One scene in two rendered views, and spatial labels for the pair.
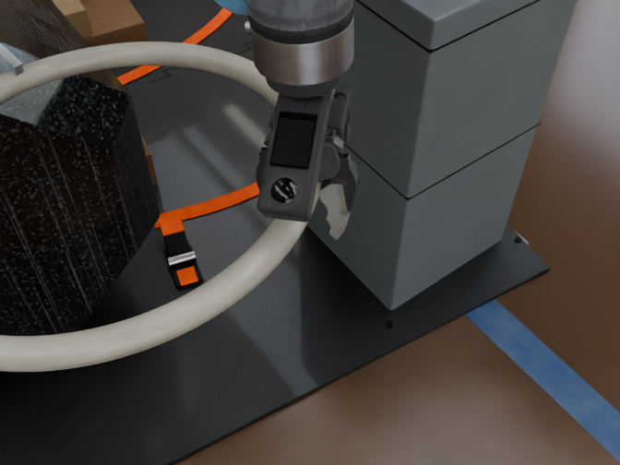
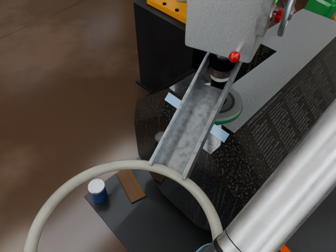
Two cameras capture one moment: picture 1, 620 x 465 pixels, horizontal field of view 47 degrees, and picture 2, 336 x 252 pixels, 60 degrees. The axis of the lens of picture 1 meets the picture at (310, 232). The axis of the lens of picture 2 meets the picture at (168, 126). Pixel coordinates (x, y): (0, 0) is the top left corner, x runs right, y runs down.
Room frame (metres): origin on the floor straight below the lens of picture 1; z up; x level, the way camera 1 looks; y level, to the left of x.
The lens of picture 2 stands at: (0.58, -0.06, 1.71)
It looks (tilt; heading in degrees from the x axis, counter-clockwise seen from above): 49 degrees down; 77
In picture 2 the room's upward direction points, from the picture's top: straight up
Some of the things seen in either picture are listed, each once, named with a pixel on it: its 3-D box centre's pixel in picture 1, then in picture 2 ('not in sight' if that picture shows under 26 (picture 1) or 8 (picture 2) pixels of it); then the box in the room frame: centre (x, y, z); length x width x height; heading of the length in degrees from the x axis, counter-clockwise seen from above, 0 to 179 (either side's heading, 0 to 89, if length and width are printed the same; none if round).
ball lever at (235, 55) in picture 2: not in sight; (236, 52); (0.94, 0.58, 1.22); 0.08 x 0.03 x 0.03; 50
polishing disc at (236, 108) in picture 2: not in sight; (215, 100); (0.97, 0.72, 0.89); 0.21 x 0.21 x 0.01
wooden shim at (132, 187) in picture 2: not in sight; (130, 184); (0.57, 0.94, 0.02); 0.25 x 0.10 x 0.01; 106
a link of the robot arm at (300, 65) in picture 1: (299, 41); not in sight; (0.54, 0.01, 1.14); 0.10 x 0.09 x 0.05; 80
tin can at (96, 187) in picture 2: not in sight; (98, 191); (0.36, 0.91, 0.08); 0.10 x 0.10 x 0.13
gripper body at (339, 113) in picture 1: (308, 112); not in sight; (0.54, 0.00, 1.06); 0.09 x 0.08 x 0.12; 170
